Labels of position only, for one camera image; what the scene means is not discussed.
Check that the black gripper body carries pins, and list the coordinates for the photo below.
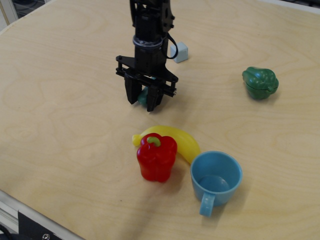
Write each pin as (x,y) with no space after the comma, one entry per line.
(148,68)

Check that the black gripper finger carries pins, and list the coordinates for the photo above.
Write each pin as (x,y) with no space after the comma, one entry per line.
(154,97)
(133,88)

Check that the green toy cucumber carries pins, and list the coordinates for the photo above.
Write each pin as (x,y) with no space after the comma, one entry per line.
(143,96)

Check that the blue cup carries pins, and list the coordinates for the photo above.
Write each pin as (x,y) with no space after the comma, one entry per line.
(215,177)

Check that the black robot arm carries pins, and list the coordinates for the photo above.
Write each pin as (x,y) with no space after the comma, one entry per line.
(152,20)

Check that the light blue cube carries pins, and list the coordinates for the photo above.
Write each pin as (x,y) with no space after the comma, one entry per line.
(179,52)

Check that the red toy bell pepper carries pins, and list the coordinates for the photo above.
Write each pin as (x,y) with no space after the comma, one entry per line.
(156,157)

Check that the yellow toy banana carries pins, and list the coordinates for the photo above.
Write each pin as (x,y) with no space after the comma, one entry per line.
(187,146)

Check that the green toy bell pepper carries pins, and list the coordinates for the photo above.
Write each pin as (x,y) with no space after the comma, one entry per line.
(260,83)

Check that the aluminium table frame rail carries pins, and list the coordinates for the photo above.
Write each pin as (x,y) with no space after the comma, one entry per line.
(9,208)

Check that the black corner bracket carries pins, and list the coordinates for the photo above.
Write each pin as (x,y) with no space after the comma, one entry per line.
(29,228)

